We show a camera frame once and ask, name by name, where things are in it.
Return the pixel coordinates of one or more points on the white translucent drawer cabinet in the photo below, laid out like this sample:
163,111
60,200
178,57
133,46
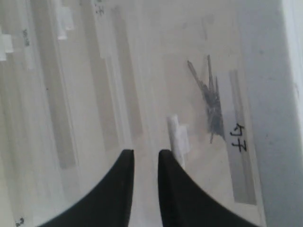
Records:
271,42

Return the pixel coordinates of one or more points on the key bunch with blue fob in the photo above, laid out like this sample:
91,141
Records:
211,97

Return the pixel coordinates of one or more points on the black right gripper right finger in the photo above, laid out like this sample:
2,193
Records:
184,204

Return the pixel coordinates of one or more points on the clear plastic storage box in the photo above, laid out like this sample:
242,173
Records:
105,117
37,152

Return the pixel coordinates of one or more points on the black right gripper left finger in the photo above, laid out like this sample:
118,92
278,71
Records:
108,204

